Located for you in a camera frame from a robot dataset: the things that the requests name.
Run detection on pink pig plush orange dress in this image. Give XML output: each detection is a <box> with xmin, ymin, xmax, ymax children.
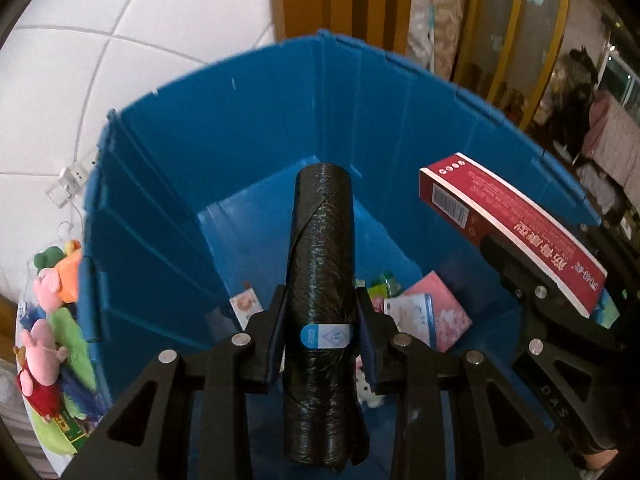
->
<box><xmin>34</xmin><ymin>240</ymin><xmax>83</xmax><ymax>311</ymax></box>

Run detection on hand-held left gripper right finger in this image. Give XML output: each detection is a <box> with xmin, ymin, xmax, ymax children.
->
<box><xmin>354</xmin><ymin>286</ymin><xmax>583</xmax><ymax>480</ymax></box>

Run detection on pink quilted blanket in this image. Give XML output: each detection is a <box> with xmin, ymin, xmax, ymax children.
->
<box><xmin>580</xmin><ymin>90</ymin><xmax>640</xmax><ymax>211</ymax></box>

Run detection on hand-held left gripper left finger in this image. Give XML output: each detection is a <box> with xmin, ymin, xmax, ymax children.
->
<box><xmin>60</xmin><ymin>284</ymin><xmax>288</xmax><ymax>480</ymax></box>

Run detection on small printed card packet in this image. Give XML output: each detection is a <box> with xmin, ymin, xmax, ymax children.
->
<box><xmin>229</xmin><ymin>290</ymin><xmax>265</xmax><ymax>332</ymax></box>

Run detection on small green plush head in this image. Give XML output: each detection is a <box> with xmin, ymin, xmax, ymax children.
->
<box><xmin>32</xmin><ymin>246</ymin><xmax>68</xmax><ymax>273</ymax></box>

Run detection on person's right hand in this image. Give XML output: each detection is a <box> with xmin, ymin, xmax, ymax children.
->
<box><xmin>580</xmin><ymin>447</ymin><xmax>617</xmax><ymax>469</ymax></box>

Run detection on green small packet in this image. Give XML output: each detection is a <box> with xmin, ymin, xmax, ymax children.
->
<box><xmin>367</xmin><ymin>272</ymin><xmax>403</xmax><ymax>298</ymax></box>

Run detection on white tissue packet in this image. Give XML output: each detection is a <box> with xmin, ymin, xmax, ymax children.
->
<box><xmin>384</xmin><ymin>294</ymin><xmax>438</xmax><ymax>351</ymax></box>

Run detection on red and white box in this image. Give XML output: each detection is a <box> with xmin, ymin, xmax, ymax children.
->
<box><xmin>419</xmin><ymin>152</ymin><xmax>609</xmax><ymax>318</ymax></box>

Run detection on rolled patterned fabric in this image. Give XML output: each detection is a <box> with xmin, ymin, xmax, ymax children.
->
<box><xmin>405</xmin><ymin>0</ymin><xmax>468</xmax><ymax>81</ymax></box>

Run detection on blue plastic bin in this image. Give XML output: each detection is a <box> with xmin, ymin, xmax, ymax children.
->
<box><xmin>77</xmin><ymin>29</ymin><xmax>603</xmax><ymax>480</ymax></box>

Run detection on pink box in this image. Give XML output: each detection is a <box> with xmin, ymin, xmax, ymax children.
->
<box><xmin>402</xmin><ymin>270</ymin><xmax>473</xmax><ymax>353</ymax></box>

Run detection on black trash bag roll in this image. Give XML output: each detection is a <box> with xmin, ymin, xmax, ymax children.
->
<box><xmin>282</xmin><ymin>162</ymin><xmax>371</xmax><ymax>473</ymax></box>

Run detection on dark green small box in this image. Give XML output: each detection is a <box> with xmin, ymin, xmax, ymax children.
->
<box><xmin>54</xmin><ymin>410</ymin><xmax>88</xmax><ymax>448</ymax></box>

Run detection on small white plush toy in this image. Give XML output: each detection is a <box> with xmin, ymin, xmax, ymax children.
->
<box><xmin>354</xmin><ymin>355</ymin><xmax>389</xmax><ymax>409</ymax></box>

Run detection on pink pig plush red dress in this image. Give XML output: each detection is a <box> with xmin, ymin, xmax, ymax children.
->
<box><xmin>15</xmin><ymin>317</ymin><xmax>71</xmax><ymax>423</ymax></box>

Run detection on blue plush toy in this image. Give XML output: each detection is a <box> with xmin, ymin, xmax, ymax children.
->
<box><xmin>19</xmin><ymin>305</ymin><xmax>108</xmax><ymax>422</ymax></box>

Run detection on white power strip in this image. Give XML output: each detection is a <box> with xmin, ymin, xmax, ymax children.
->
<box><xmin>46</xmin><ymin>152</ymin><xmax>98</xmax><ymax>209</ymax></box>

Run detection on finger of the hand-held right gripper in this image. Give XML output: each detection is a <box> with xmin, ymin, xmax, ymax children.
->
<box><xmin>575</xmin><ymin>222</ymin><xmax>632</xmax><ymax>301</ymax></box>
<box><xmin>479</xmin><ymin>234</ymin><xmax>626</xmax><ymax>456</ymax></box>

